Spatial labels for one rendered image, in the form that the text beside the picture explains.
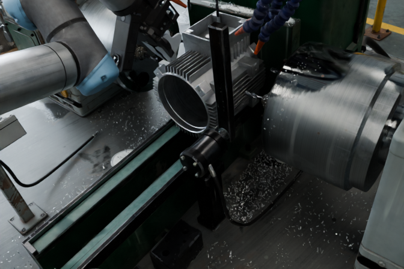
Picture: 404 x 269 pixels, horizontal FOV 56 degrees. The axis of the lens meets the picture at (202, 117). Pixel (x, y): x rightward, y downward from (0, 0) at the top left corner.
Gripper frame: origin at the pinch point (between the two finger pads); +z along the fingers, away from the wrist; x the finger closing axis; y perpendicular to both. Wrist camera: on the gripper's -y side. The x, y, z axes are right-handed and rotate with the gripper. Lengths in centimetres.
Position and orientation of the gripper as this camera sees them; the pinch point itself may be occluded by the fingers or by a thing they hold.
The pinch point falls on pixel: (169, 60)
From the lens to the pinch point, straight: 87.3
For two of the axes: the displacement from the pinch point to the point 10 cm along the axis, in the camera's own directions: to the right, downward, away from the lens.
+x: -7.7, -3.4, 5.3
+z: 4.0, 3.8, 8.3
